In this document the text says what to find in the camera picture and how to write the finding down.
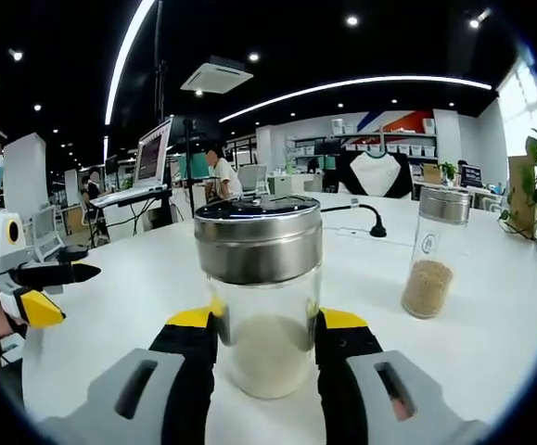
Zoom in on dark computer monitor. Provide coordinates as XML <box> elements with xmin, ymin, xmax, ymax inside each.
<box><xmin>459</xmin><ymin>163</ymin><xmax>483</xmax><ymax>187</ymax></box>

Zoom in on tall seasoning bottle white grains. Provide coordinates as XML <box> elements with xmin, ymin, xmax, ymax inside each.
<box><xmin>193</xmin><ymin>194</ymin><xmax>324</xmax><ymax>401</ymax></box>

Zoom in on black vertical pole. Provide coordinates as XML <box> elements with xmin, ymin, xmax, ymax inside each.
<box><xmin>153</xmin><ymin>0</ymin><xmax>165</xmax><ymax>124</ymax></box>

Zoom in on white black raglan shirt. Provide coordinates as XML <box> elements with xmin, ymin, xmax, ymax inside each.
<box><xmin>337</xmin><ymin>149</ymin><xmax>414</xmax><ymax>198</ymax></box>

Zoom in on tall brown cardboard box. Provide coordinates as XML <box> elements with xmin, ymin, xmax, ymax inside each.
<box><xmin>507</xmin><ymin>156</ymin><xmax>536</xmax><ymax>234</ymax></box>

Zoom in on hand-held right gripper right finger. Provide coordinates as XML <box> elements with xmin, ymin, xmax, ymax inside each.
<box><xmin>312</xmin><ymin>305</ymin><xmax>492</xmax><ymax>445</ymax></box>

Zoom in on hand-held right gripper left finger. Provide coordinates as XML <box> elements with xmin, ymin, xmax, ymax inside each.
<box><xmin>33</xmin><ymin>299</ymin><xmax>232</xmax><ymax>445</ymax></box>

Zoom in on large bright window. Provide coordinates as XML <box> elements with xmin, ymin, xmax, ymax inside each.
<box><xmin>496</xmin><ymin>59</ymin><xmax>537</xmax><ymax>164</ymax></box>

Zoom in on black power cable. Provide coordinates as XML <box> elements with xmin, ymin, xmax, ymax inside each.
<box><xmin>321</xmin><ymin>202</ymin><xmax>389</xmax><ymax>240</ymax></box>

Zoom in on teal partition panel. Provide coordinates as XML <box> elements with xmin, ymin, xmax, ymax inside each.
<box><xmin>176</xmin><ymin>152</ymin><xmax>224</xmax><ymax>180</ymax></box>

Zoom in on white laptop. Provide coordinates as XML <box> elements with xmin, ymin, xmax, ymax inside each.
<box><xmin>90</xmin><ymin>121</ymin><xmax>173</xmax><ymax>208</ymax></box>

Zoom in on red blue wall graphic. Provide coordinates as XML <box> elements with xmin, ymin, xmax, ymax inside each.
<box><xmin>355</xmin><ymin>109</ymin><xmax>437</xmax><ymax>134</ymax></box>

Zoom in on tall seasoning bottle brown grains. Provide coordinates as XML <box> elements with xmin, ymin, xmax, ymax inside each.
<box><xmin>401</xmin><ymin>184</ymin><xmax>474</xmax><ymax>321</ymax></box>

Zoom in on standing laptop desk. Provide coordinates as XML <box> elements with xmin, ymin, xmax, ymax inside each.
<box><xmin>89</xmin><ymin>189</ymin><xmax>179</xmax><ymax>249</ymax></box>

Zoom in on metal storage shelf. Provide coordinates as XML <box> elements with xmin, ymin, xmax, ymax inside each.
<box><xmin>286</xmin><ymin>131</ymin><xmax>439</xmax><ymax>187</ymax></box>

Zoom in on grey office chair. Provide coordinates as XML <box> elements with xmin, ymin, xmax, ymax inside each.
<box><xmin>237</xmin><ymin>164</ymin><xmax>270</xmax><ymax>194</ymax></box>

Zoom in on row of white storage bins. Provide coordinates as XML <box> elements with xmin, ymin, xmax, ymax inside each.
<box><xmin>295</xmin><ymin>140</ymin><xmax>437</xmax><ymax>157</ymax></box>

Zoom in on curved ceiling strip light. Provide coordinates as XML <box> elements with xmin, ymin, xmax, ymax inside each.
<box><xmin>218</xmin><ymin>75</ymin><xmax>493</xmax><ymax>124</ymax></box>
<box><xmin>104</xmin><ymin>0</ymin><xmax>158</xmax><ymax>127</ymax></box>

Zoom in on round ceiling spotlights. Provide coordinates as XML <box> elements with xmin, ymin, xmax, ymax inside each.
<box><xmin>0</xmin><ymin>13</ymin><xmax>487</xmax><ymax>159</ymax></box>

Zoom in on ceiling air conditioner unit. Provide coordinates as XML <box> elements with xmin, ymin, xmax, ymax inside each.
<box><xmin>179</xmin><ymin>55</ymin><xmax>255</xmax><ymax>95</ymax></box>

